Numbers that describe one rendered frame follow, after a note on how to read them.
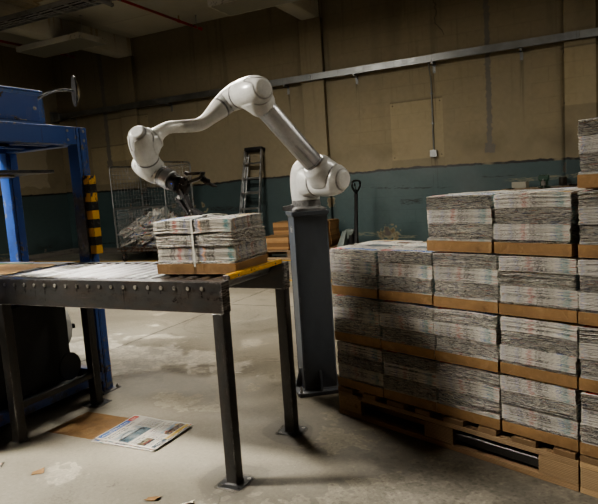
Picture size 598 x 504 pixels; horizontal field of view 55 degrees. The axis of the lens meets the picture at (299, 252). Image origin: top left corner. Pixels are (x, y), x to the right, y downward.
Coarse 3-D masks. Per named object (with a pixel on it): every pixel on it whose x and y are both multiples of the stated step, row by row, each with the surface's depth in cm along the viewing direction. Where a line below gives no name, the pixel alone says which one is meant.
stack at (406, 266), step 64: (384, 256) 255; (448, 256) 231; (512, 256) 211; (576, 256) 200; (384, 320) 259; (448, 320) 234; (512, 320) 214; (384, 384) 264; (448, 384) 238; (512, 384) 218; (448, 448) 242
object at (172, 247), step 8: (192, 216) 255; (208, 216) 254; (160, 224) 239; (168, 224) 237; (176, 224) 236; (184, 224) 234; (160, 232) 239; (168, 232) 238; (176, 232) 236; (184, 232) 235; (160, 240) 240; (168, 240) 239; (176, 240) 237; (184, 240) 236; (160, 248) 241; (168, 248) 240; (176, 248) 239; (184, 248) 237; (160, 256) 242; (168, 256) 241; (176, 256) 239; (184, 256) 237
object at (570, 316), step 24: (336, 288) 279; (360, 288) 268; (504, 312) 216; (528, 312) 209; (552, 312) 202; (576, 312) 196; (336, 336) 283; (360, 336) 271; (456, 360) 234; (480, 360) 226; (360, 384) 276; (576, 384) 199; (432, 408) 246; (456, 408) 237; (528, 432) 215
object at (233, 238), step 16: (208, 224) 230; (224, 224) 227; (240, 224) 233; (256, 224) 246; (208, 240) 231; (224, 240) 228; (240, 240) 232; (256, 240) 244; (208, 256) 233; (224, 256) 230; (240, 256) 231; (256, 256) 246
